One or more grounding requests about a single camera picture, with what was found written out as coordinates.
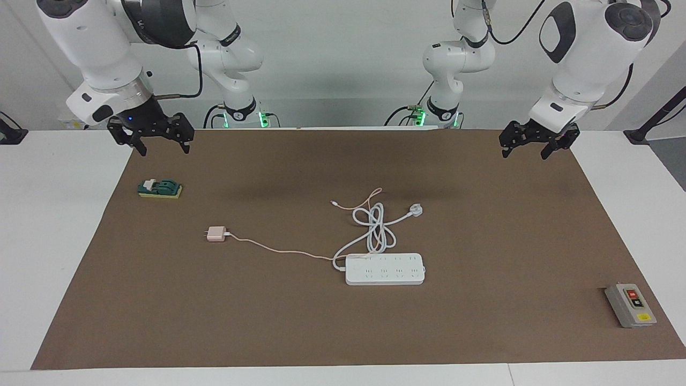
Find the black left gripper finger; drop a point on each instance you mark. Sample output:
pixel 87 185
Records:
pixel 506 150
pixel 549 150

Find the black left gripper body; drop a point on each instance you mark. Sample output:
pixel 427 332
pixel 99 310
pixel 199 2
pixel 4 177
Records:
pixel 536 132

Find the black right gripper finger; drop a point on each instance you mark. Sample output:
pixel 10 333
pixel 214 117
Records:
pixel 140 147
pixel 185 146

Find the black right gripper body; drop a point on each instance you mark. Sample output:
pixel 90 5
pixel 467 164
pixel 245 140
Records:
pixel 150 124

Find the pink charger adapter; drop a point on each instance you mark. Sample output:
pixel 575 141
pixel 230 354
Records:
pixel 217 234

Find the white power strip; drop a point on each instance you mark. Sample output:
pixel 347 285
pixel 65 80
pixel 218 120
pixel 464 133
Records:
pixel 385 269

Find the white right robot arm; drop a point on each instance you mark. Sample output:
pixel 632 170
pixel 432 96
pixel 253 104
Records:
pixel 91 43

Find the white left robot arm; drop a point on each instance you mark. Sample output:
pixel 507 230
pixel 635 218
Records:
pixel 589 53

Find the green connector block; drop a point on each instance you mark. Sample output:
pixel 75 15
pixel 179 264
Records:
pixel 161 188

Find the black stand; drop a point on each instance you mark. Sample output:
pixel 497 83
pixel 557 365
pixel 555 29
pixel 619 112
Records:
pixel 651 124
pixel 9 134

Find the brown table mat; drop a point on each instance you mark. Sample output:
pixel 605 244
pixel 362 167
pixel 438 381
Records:
pixel 482 321

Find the grey on-off switch box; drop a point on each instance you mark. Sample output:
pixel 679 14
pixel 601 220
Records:
pixel 631 305

